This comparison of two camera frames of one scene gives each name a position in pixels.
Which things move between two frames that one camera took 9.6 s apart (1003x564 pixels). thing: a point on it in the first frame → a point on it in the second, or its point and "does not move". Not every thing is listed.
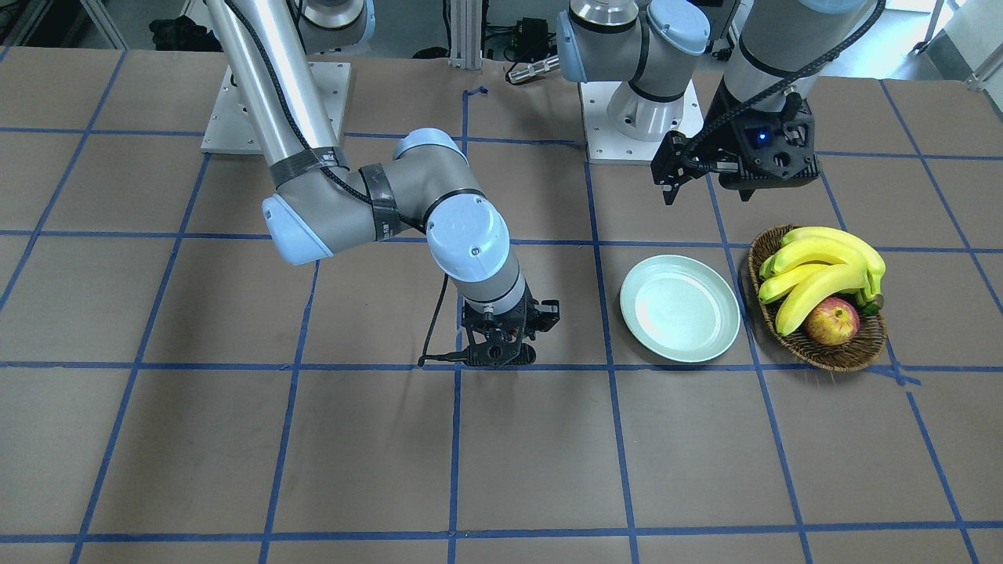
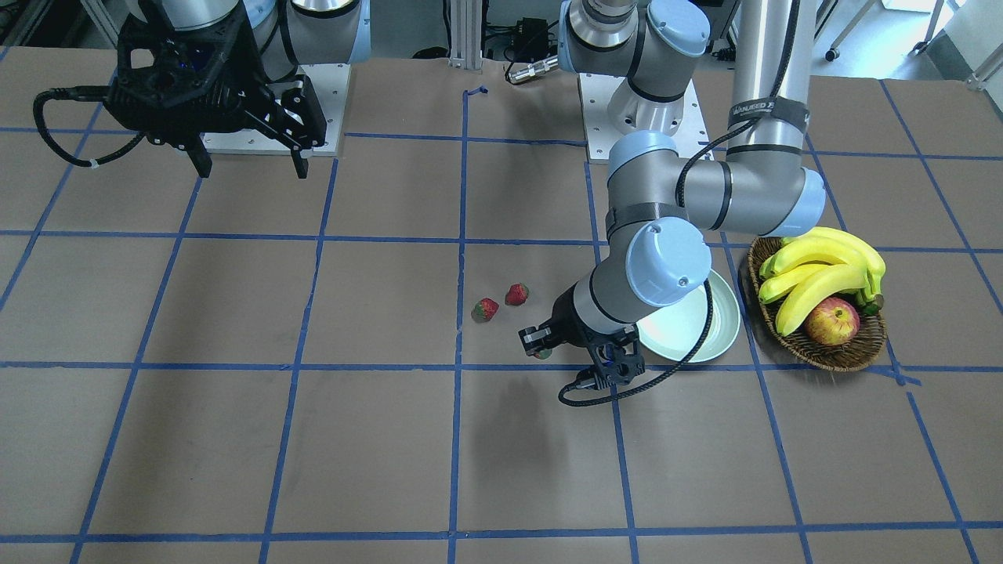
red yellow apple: [833, 322] does not move
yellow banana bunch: [811, 264] does not move
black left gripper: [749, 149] → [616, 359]
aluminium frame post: [466, 34] does not move
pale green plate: [679, 308] does not move
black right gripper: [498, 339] → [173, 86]
